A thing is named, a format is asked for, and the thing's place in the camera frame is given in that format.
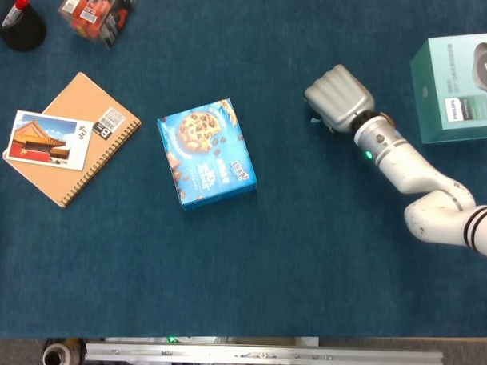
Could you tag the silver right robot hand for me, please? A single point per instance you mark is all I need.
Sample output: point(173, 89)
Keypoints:
point(342, 98)

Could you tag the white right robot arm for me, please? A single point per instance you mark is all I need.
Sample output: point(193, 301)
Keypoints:
point(412, 168)

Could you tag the green speakerphone product box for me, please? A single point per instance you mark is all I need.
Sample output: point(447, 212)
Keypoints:
point(443, 77)

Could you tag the blue chocolate chip cookie box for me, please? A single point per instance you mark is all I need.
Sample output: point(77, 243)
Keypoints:
point(208, 161)

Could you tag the clear box with red items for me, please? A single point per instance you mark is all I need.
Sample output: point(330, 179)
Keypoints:
point(97, 13)

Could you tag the blue felt table cloth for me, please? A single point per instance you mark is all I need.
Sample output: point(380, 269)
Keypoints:
point(264, 263)

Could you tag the tan spiral notebook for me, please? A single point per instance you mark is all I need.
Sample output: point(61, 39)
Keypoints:
point(78, 104)

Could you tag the palace photo postcard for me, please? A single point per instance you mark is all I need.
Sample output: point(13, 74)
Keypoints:
point(45, 141)

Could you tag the black bottle red cap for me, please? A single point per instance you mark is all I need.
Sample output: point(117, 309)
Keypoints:
point(26, 32)

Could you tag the red-capped white marker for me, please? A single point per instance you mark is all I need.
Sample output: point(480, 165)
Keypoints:
point(15, 10)

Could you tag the grey tape roll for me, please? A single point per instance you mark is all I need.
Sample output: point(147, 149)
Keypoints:
point(56, 356)

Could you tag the aluminium profile rail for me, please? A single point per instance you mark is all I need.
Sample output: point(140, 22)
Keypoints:
point(261, 355)

